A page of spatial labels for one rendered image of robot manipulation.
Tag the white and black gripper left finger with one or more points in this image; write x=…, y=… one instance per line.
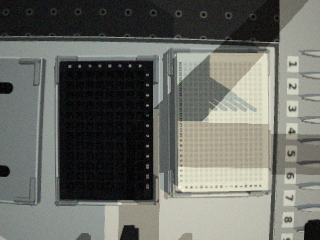
x=129, y=232

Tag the black well plate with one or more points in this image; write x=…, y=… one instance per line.
x=128, y=130

